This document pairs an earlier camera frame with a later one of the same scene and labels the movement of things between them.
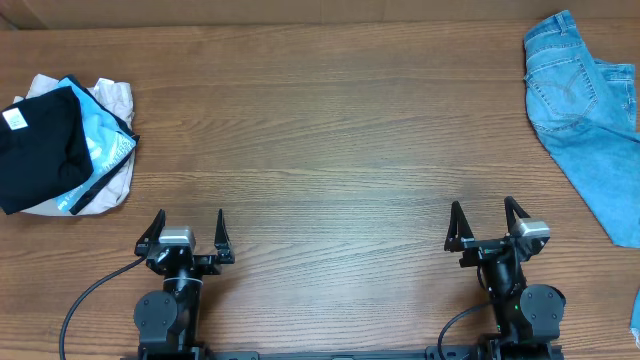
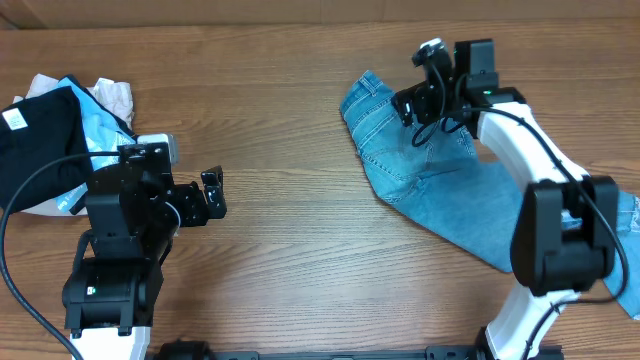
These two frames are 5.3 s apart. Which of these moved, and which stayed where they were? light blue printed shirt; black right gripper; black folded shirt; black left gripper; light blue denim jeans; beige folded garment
Moved: light blue denim jeans; black left gripper; black right gripper
Stayed: beige folded garment; black folded shirt; light blue printed shirt
